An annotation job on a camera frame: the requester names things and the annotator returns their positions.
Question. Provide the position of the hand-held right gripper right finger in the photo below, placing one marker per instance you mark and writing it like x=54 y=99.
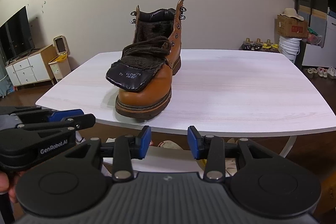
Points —
x=194 y=144

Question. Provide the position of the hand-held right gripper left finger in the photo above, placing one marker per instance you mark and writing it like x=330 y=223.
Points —
x=144 y=142

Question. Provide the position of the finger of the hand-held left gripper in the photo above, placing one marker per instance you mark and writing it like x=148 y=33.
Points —
x=84 y=121
x=65 y=115

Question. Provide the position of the brown leather boot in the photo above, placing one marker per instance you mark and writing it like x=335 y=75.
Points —
x=157 y=87

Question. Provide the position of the dark brown shoelace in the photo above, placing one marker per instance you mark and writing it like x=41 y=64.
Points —
x=147 y=47

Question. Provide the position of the person's left hand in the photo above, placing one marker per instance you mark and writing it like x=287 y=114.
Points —
x=4 y=182

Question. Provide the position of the wooden bin with yellow bag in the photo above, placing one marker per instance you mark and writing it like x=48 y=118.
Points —
x=59 y=69

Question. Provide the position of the white wooden television cabinet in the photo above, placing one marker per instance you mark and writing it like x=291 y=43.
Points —
x=29 y=66

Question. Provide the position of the white table leg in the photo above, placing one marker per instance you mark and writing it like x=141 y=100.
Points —
x=288 y=146

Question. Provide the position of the black flat television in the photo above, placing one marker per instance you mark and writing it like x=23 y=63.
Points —
x=15 y=35

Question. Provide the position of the row of dark glass bottles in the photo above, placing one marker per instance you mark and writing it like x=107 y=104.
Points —
x=258 y=45

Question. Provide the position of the white plastic bucket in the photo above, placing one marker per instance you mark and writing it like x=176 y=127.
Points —
x=288 y=49

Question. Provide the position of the beige slipper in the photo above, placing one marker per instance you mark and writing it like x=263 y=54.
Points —
x=311 y=72

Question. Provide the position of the pink white sneaker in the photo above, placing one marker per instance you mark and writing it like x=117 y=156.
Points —
x=321 y=72

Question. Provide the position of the cardboard box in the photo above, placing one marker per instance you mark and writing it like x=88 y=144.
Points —
x=290 y=27

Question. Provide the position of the colourful cloth pile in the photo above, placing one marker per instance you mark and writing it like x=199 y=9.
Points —
x=314 y=37

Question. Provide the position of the beige straw hat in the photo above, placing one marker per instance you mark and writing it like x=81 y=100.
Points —
x=291 y=14

